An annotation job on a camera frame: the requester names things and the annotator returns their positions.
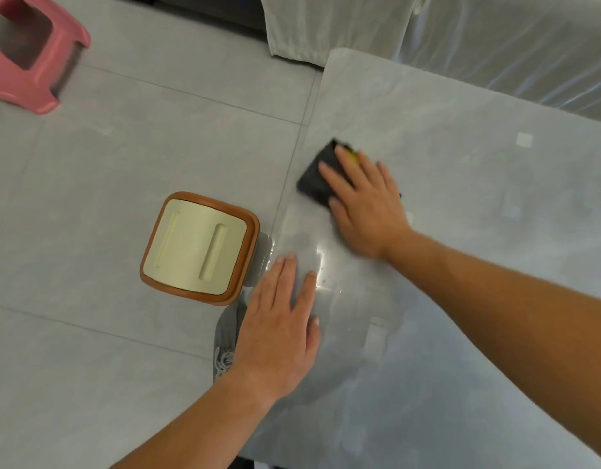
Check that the person's right hand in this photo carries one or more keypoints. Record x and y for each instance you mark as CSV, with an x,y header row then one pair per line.
x,y
371,214

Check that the person's left hand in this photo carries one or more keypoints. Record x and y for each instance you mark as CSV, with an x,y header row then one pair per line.
x,y
273,346

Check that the person's left thumb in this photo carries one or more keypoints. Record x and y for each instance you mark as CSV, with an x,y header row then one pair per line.
x,y
314,336

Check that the person's right little finger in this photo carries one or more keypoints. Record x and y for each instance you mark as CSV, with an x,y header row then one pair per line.
x,y
387,178

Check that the person's right middle finger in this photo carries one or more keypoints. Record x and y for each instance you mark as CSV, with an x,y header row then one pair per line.
x,y
352,166

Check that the person's left middle finger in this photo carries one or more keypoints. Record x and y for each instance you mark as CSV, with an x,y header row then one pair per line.
x,y
287,280

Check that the person's right thumb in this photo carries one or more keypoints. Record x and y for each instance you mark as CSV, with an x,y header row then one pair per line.
x,y
338,214

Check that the black and yellow sponge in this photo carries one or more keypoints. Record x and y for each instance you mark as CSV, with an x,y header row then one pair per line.
x,y
316,178

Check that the person's right forearm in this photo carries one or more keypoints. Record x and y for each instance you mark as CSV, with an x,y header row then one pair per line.
x,y
506,317

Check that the person's left forearm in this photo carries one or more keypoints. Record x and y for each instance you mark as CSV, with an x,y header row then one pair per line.
x,y
198,429

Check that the grey laced shoe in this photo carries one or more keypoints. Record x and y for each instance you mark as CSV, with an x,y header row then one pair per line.
x,y
226,336

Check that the brown and cream trash bin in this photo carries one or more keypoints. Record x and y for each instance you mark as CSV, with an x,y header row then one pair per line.
x,y
198,249

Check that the small white square sticker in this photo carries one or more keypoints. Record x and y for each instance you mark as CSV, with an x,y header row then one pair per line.
x,y
524,139

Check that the white fabric sofa cover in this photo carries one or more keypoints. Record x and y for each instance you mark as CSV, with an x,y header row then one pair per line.
x,y
330,24

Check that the dark sofa base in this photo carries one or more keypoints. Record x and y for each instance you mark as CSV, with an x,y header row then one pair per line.
x,y
207,7

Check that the pink plastic stool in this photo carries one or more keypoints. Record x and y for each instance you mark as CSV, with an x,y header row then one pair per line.
x,y
31,87

